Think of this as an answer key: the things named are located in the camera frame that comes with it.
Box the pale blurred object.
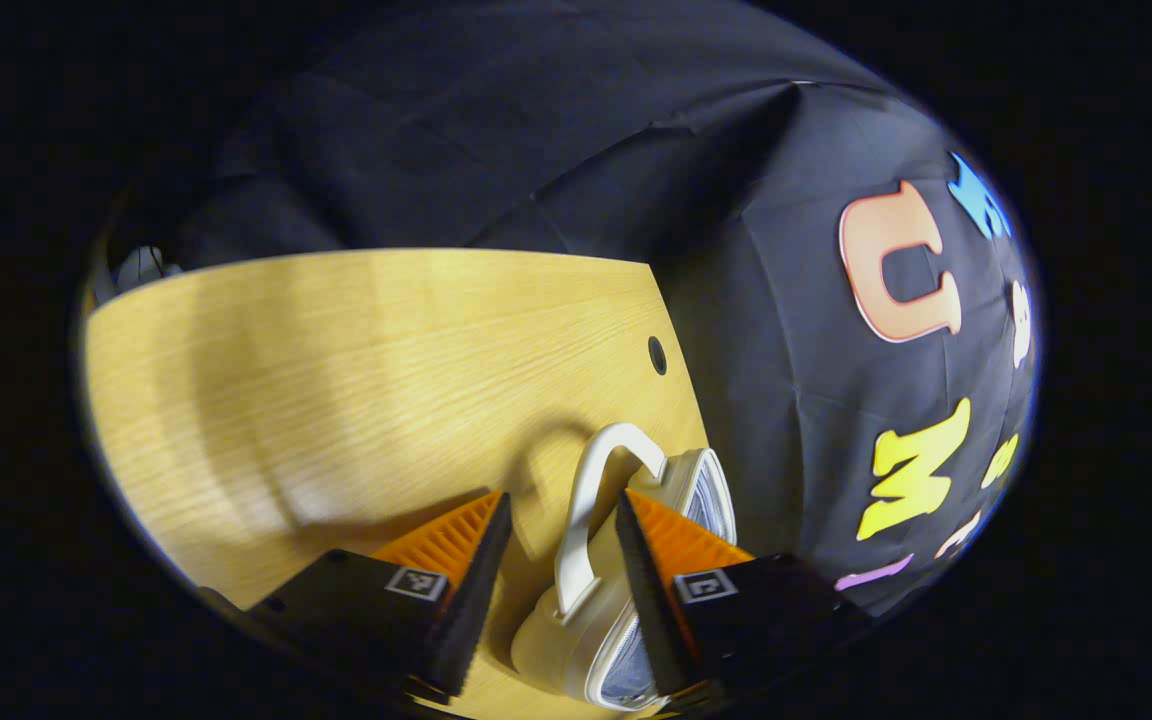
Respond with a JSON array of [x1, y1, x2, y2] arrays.
[[114, 245, 184, 293]]

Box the black backdrop cloth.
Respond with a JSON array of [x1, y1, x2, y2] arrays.
[[101, 0, 1044, 621]]

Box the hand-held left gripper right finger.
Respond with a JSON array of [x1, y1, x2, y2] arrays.
[[615, 489, 874, 706]]

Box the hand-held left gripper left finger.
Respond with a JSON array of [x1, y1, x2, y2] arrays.
[[241, 489, 515, 701]]

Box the white suitcase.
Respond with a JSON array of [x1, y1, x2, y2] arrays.
[[510, 421, 738, 714]]

